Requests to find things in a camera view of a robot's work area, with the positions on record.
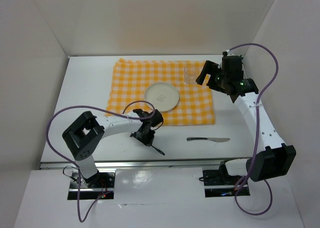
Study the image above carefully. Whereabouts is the silver fork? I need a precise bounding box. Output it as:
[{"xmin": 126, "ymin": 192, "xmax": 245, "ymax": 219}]
[{"xmin": 151, "ymin": 145, "xmax": 166, "ymax": 156}]

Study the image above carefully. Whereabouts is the clear plastic cup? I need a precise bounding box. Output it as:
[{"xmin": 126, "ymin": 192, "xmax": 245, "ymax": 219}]
[{"xmin": 183, "ymin": 64, "xmax": 200, "ymax": 85}]

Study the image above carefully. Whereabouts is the cream round plate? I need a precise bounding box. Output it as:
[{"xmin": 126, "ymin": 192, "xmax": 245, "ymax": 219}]
[{"xmin": 144, "ymin": 82, "xmax": 180, "ymax": 112}]

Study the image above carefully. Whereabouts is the yellow white checkered cloth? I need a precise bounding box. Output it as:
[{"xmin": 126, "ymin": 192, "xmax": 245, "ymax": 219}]
[{"xmin": 107, "ymin": 59, "xmax": 216, "ymax": 126}]

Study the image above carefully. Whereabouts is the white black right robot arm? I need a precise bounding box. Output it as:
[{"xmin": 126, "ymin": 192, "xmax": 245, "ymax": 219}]
[{"xmin": 196, "ymin": 56, "xmax": 297, "ymax": 182}]

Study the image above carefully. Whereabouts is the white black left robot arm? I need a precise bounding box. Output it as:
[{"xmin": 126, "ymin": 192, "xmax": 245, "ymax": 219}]
[{"xmin": 62, "ymin": 109, "xmax": 164, "ymax": 187}]

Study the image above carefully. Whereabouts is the silver table knife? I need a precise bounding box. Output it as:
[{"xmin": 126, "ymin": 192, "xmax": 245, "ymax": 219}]
[{"xmin": 186, "ymin": 137, "xmax": 230, "ymax": 143}]

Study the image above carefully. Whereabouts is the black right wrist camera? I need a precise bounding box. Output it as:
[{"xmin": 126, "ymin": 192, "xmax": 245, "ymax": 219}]
[{"xmin": 221, "ymin": 51, "xmax": 244, "ymax": 81}]

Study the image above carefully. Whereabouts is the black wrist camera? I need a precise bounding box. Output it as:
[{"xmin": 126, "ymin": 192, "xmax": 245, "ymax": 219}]
[
  {"xmin": 221, "ymin": 51, "xmax": 244, "ymax": 81},
  {"xmin": 148, "ymin": 109, "xmax": 164, "ymax": 129}
]

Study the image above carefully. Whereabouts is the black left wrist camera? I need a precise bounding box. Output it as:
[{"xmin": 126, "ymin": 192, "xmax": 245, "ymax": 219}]
[{"xmin": 148, "ymin": 109, "xmax": 164, "ymax": 129}]

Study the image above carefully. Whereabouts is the aluminium right side rail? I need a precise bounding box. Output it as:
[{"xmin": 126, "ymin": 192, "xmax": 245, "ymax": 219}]
[{"xmin": 234, "ymin": 55, "xmax": 273, "ymax": 165}]

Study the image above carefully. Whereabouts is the aluminium rail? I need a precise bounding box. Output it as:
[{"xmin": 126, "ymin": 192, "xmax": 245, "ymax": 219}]
[
  {"xmin": 234, "ymin": 55, "xmax": 273, "ymax": 165},
  {"xmin": 39, "ymin": 157, "xmax": 226, "ymax": 169}
]

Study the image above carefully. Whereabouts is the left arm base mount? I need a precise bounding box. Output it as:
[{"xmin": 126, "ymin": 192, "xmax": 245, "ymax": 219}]
[{"xmin": 62, "ymin": 165, "xmax": 116, "ymax": 200}]

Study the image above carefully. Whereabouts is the aluminium front rail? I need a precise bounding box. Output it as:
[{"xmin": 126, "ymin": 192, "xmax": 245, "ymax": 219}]
[{"xmin": 39, "ymin": 157, "xmax": 226, "ymax": 169}]

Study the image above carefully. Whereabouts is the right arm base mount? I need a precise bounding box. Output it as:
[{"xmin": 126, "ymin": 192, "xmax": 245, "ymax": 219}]
[{"xmin": 199, "ymin": 163, "xmax": 250, "ymax": 198}]

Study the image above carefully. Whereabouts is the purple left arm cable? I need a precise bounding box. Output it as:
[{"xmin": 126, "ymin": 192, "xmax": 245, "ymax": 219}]
[{"xmin": 46, "ymin": 100, "xmax": 157, "ymax": 223}]

